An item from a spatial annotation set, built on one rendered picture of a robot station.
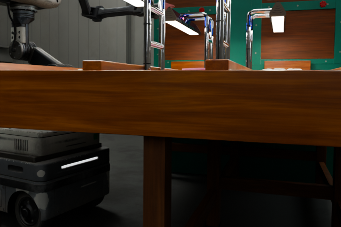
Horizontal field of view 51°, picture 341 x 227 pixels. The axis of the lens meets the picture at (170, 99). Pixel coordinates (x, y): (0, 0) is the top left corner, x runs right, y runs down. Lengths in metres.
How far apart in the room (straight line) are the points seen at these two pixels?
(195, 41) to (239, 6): 0.41
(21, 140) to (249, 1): 1.78
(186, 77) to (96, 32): 4.54
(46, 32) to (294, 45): 4.25
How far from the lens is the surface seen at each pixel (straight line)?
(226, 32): 1.28
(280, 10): 1.88
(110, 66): 0.98
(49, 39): 5.98
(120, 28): 4.92
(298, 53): 2.65
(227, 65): 0.83
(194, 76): 0.82
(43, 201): 1.75
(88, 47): 5.40
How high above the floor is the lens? 0.71
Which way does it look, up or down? 3 degrees down
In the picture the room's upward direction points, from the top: 1 degrees clockwise
